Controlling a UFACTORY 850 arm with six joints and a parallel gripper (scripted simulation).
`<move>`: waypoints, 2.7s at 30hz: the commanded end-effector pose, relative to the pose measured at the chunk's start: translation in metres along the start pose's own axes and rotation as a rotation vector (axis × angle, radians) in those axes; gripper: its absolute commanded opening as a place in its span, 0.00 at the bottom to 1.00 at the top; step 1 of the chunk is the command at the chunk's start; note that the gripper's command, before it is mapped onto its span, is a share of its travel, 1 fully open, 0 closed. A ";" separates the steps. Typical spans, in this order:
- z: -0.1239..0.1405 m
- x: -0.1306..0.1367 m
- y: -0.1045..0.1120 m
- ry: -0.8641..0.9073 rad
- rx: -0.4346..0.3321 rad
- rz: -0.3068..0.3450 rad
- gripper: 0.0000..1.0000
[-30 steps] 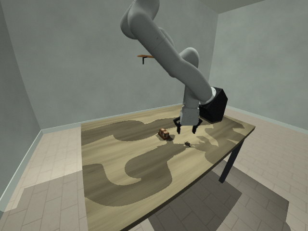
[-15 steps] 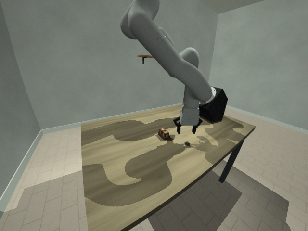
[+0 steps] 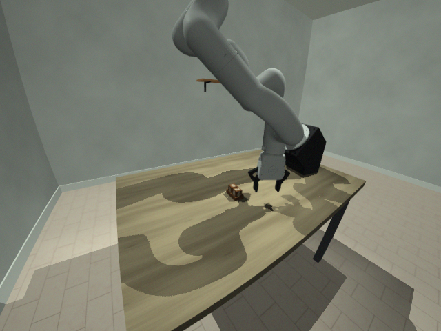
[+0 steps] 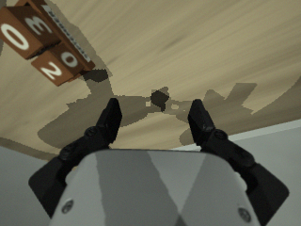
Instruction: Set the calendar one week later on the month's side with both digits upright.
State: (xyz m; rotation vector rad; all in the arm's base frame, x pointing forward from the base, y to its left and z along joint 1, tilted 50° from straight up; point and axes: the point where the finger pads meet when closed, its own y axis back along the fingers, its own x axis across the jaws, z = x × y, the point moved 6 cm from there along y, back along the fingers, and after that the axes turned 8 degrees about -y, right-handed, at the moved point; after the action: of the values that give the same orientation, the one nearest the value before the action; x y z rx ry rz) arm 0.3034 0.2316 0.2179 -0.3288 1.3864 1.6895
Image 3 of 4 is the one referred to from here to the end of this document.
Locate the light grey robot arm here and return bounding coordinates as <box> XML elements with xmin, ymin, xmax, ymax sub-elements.
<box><xmin>172</xmin><ymin>0</ymin><xmax>309</xmax><ymax>155</ymax></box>

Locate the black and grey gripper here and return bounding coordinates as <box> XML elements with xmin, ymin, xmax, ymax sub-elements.
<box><xmin>248</xmin><ymin>151</ymin><xmax>290</xmax><ymax>192</ymax></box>

